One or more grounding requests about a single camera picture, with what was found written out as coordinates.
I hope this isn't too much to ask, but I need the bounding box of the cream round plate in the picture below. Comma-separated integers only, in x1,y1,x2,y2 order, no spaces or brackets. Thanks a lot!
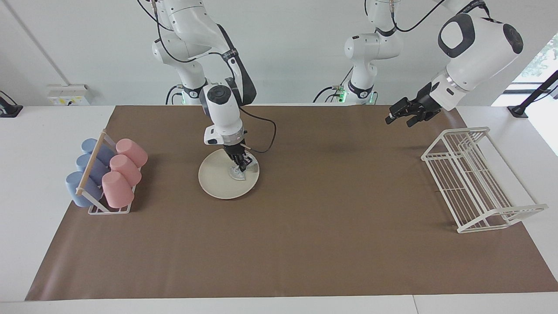
198,147,260,200

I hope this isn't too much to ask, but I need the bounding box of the black desk stand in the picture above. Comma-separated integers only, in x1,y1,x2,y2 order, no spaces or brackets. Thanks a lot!
508,71,558,118

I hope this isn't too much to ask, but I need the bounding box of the pink plastic cup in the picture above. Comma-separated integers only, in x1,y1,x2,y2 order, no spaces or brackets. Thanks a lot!
116,138,149,168
102,171,135,209
109,154,143,187

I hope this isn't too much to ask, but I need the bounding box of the brown paper table mat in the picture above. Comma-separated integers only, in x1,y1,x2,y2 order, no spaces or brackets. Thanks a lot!
25,104,558,301

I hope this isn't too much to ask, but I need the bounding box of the bright window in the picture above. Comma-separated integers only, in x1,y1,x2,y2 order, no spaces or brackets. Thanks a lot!
508,33,558,94

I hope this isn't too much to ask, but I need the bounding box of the blue plastic cup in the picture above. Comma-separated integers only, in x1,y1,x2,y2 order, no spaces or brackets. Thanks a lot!
81,138,116,165
65,171,104,208
76,154,109,186

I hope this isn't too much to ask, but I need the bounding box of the black desk clamp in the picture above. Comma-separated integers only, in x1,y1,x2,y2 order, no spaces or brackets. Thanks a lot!
0,90,23,118

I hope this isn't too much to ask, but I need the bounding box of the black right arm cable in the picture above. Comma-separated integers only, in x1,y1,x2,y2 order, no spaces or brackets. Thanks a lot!
137,0,277,154

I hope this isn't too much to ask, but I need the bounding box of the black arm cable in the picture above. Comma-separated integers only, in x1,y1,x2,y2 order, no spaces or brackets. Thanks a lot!
137,0,277,154
366,0,447,34

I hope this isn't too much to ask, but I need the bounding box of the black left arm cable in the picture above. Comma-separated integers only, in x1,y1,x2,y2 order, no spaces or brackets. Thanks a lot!
366,0,447,34

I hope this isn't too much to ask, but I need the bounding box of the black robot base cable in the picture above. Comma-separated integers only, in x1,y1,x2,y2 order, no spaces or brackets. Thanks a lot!
313,65,352,104
166,84,186,105

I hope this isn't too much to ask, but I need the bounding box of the white wire dish rack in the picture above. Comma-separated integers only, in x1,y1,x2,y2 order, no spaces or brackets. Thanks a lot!
421,126,549,234

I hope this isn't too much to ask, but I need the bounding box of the white wire cup rack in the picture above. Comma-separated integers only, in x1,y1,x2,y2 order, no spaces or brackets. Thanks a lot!
75,129,136,215

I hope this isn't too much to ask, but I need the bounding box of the white wall outlet box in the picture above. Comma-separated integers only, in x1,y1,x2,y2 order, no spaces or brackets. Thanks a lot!
47,84,94,106

